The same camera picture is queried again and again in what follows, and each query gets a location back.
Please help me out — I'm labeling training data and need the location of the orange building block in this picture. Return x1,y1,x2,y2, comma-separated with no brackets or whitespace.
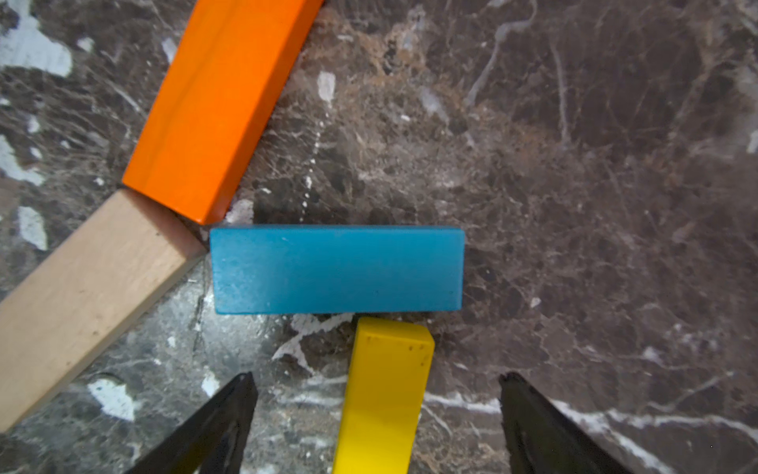
122,0,322,224

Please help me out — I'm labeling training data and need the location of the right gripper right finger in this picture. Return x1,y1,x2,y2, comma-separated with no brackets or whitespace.
499,372,629,473

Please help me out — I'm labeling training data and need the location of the natural wood building block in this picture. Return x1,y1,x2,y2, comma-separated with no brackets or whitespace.
1,190,205,431

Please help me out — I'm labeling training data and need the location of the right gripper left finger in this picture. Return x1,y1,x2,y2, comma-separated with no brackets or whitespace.
128,372,258,473

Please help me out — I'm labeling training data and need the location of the teal block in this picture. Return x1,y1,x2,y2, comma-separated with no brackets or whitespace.
210,225,465,315

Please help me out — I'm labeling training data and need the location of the yellow building block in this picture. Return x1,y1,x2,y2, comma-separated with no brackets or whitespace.
333,317,434,473

